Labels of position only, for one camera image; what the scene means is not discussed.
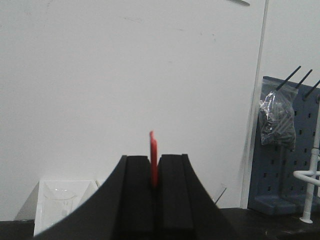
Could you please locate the glass beaker in left bin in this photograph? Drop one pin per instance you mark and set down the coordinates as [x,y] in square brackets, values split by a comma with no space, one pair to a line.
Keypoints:
[58,204]

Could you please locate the left white storage bin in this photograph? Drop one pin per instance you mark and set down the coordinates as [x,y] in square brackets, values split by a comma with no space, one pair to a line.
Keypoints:
[84,189]

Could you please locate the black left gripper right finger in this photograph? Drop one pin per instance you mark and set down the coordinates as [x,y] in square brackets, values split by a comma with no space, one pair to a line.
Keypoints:
[185,211]

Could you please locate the blue pegboard drying rack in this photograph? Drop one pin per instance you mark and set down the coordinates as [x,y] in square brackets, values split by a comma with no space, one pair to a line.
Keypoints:
[273,188]

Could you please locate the clear plastic bag of pegs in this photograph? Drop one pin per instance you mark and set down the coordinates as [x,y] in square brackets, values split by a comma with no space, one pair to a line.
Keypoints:
[276,113]

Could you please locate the white lab stand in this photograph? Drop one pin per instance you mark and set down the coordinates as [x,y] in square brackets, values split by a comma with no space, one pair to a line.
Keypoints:
[310,176]

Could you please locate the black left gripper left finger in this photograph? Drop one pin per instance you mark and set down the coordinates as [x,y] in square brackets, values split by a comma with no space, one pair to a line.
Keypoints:
[121,209]

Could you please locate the red plastic spoon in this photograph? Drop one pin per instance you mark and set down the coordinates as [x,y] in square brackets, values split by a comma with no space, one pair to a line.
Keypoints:
[153,159]

